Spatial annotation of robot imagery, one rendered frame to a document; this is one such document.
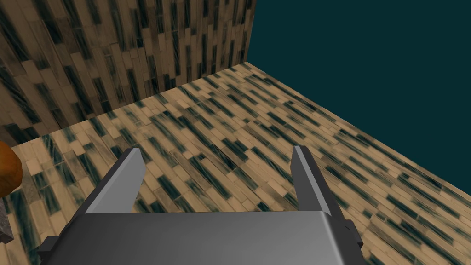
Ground orange round fruit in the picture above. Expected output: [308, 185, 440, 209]
[0, 141, 23, 198]

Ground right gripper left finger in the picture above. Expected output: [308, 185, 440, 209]
[77, 148, 147, 214]

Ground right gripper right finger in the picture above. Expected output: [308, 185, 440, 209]
[290, 145, 345, 221]

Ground grey stone block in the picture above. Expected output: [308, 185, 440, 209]
[0, 199, 15, 245]

